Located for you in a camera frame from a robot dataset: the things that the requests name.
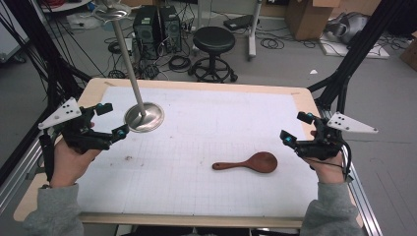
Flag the metal stand with round base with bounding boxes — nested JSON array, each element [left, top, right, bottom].
[[92, 0, 165, 134]]

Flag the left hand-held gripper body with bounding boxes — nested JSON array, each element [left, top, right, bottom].
[[37, 97, 112, 154]]

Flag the brown wooden spoon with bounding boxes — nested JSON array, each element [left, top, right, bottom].
[[211, 150, 279, 174]]

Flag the person's right hand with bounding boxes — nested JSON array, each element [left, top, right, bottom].
[[302, 130, 349, 185]]

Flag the black strap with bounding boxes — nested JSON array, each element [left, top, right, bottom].
[[38, 130, 56, 182]]

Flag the black frame struts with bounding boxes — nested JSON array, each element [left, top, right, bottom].
[[307, 0, 409, 114], [0, 0, 93, 186]]

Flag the black computer tower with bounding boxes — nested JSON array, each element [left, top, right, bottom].
[[132, 7, 160, 61], [158, 5, 183, 54]]

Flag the white flat board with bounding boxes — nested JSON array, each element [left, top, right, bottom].
[[319, 33, 391, 60]]

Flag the large cardboard box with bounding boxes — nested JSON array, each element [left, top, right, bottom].
[[283, 0, 342, 42]]

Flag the black round stool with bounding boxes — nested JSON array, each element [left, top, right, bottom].
[[187, 26, 240, 84]]

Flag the small cardboard box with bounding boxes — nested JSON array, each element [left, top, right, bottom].
[[399, 30, 417, 72]]

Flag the white grid mat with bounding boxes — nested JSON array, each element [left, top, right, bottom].
[[77, 86, 320, 218]]

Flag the white stand leg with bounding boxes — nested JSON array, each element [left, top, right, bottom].
[[247, 0, 264, 61]]

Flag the grey bag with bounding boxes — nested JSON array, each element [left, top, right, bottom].
[[324, 12, 372, 45]]

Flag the person's left hand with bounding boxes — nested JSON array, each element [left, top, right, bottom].
[[49, 122, 102, 189]]

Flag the aluminium rail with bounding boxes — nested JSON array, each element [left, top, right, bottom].
[[318, 106, 384, 236], [0, 131, 51, 215]]

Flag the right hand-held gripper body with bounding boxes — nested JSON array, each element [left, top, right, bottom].
[[293, 111, 379, 161]]

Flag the coiled black cable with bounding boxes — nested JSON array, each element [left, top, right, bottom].
[[107, 39, 125, 56], [260, 36, 286, 51], [167, 54, 192, 72]]

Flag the black flat device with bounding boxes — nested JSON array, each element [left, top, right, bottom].
[[222, 14, 256, 32]]

